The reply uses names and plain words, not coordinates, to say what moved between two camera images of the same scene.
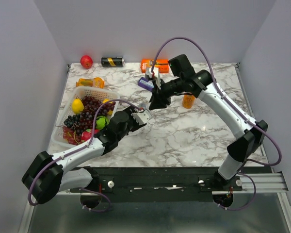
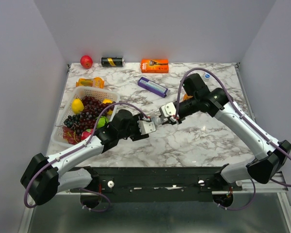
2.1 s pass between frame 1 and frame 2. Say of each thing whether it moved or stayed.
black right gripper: moved
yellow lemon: stayed
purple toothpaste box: stayed
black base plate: stayed
